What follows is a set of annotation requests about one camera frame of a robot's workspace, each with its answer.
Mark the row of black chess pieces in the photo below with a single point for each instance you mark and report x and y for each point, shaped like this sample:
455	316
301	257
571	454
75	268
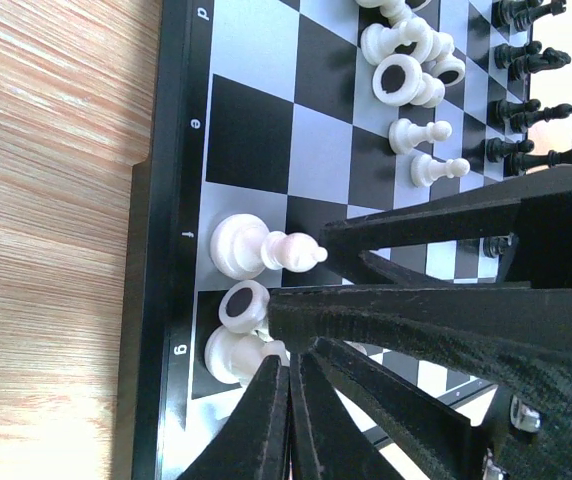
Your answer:
521	62

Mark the white knight chess piece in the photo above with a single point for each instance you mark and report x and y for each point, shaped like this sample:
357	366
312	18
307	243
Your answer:
236	349

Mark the black grey chessboard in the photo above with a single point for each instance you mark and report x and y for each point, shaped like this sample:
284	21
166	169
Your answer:
266	107

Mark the pile of white chess pieces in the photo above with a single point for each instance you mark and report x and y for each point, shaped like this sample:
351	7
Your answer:
398	79

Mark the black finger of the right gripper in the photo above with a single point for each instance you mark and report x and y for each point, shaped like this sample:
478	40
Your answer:
535	210
516	337

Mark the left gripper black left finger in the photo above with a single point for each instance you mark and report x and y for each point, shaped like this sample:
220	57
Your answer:
254	442

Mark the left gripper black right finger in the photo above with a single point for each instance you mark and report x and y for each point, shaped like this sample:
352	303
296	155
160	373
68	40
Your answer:
327	444

